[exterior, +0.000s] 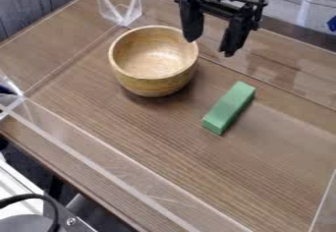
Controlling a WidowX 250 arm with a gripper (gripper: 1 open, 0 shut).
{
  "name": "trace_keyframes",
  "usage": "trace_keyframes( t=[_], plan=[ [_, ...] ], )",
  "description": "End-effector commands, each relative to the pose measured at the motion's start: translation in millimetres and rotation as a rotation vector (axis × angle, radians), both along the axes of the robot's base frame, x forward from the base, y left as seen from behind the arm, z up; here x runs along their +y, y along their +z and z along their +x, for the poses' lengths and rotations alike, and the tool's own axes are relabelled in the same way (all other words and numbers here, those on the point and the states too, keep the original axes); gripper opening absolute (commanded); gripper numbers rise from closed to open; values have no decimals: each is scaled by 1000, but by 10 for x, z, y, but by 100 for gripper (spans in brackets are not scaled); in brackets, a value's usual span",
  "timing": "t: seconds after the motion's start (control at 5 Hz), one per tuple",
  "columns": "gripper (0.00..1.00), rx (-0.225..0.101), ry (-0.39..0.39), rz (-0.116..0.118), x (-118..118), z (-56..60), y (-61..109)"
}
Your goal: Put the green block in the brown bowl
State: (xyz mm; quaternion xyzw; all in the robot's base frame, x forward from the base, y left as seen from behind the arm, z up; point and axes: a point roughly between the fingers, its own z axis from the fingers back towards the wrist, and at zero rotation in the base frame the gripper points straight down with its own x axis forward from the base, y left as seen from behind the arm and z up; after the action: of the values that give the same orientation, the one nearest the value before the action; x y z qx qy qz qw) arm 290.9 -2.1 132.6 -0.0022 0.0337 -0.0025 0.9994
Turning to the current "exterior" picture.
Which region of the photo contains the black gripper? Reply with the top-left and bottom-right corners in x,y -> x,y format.
176,0 -> 268,57

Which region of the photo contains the green rectangular block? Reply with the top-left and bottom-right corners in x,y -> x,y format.
203,82 -> 256,136

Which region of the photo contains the brown wooden bowl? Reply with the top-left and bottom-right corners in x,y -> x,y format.
108,26 -> 200,97

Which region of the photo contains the white container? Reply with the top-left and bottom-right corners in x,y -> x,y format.
296,0 -> 336,35

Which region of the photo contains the clear acrylic corner bracket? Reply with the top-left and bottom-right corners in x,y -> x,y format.
98,0 -> 143,27

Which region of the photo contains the clear acrylic front wall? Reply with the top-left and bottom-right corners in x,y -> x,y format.
0,76 -> 252,232

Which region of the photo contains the grey metal bracket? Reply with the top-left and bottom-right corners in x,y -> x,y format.
46,195 -> 99,232

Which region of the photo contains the black cable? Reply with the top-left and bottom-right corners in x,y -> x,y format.
0,193 -> 60,232

